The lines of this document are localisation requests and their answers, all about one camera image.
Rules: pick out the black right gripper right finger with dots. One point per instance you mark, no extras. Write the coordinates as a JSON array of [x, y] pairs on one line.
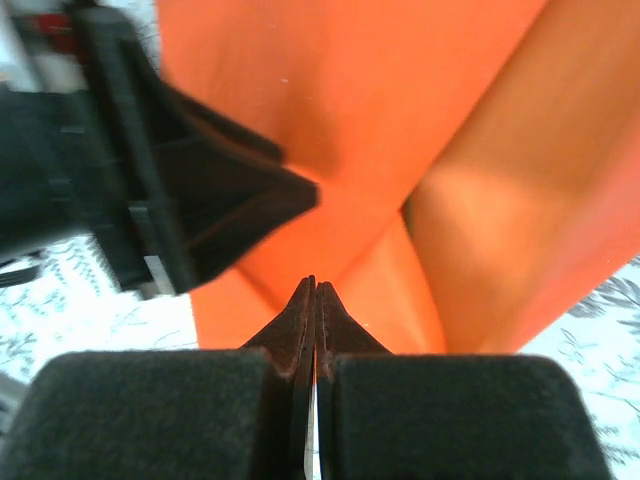
[[450, 415]]

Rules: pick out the orange wrapping paper sheet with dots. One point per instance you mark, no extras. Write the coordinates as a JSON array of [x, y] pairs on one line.
[[375, 100]]

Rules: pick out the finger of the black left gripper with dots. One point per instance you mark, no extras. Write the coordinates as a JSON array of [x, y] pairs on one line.
[[225, 200], [210, 125]]

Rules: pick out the floral print tablecloth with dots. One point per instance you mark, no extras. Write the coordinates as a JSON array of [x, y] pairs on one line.
[[100, 320]]

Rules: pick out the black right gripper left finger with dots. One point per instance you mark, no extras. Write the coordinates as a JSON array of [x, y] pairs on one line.
[[150, 415]]

